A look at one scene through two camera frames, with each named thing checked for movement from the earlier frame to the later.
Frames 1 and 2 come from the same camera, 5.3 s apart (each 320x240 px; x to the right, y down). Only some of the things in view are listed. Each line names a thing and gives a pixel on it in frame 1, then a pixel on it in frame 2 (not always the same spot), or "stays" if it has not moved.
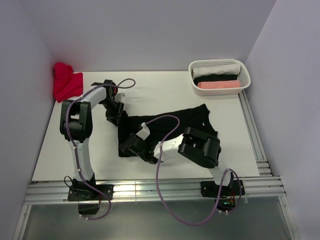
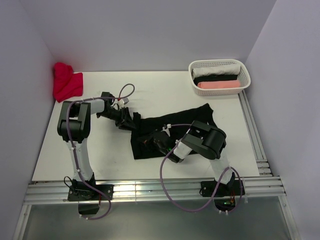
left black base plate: (89, 196) stays
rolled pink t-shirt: (219, 84) stays
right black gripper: (123, 148) → (148, 140)
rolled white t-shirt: (222, 70) stays
